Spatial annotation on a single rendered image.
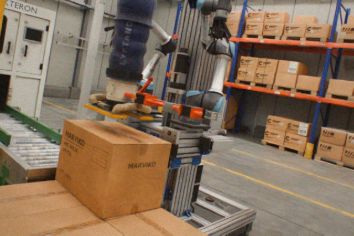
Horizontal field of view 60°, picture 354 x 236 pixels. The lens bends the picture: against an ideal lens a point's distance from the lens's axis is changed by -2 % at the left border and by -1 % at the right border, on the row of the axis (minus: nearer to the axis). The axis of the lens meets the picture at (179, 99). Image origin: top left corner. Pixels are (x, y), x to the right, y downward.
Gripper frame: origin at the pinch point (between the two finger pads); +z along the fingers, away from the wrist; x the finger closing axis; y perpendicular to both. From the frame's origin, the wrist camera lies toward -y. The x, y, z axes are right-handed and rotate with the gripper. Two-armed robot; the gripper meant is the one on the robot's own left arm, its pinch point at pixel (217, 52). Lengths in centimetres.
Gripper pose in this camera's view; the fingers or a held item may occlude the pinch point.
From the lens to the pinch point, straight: 188.0
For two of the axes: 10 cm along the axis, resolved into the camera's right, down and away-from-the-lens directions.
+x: 7.5, 1.7, -6.4
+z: -1.8, 9.8, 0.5
